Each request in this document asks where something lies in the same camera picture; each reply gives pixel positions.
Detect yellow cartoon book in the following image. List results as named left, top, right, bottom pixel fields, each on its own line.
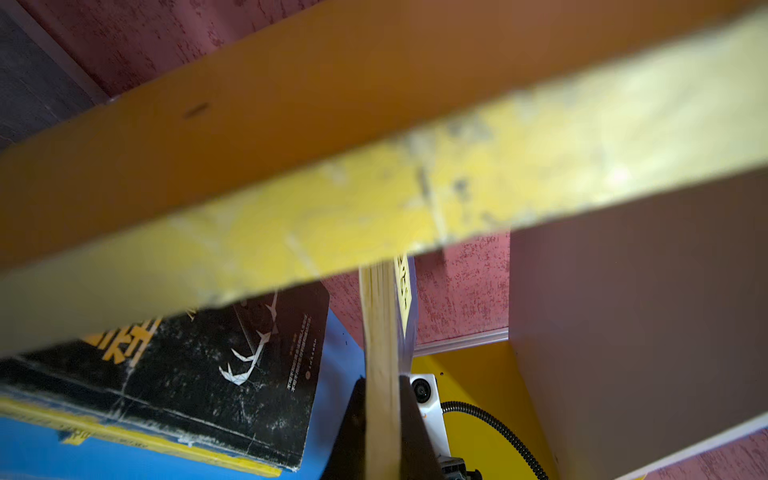
left=1, top=397, right=282, bottom=478

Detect navy book with dragon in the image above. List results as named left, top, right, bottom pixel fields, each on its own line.
left=359, top=259, right=407, bottom=479

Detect yellow pink blue bookshelf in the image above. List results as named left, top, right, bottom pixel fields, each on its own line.
left=0, top=0, right=768, bottom=480

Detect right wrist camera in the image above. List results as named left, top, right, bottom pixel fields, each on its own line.
left=409, top=374, right=451, bottom=458

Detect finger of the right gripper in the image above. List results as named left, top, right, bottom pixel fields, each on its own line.
left=320, top=376, right=445, bottom=480

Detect black Murphy's law book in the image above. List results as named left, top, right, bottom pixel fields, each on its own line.
left=1, top=283, right=330, bottom=472

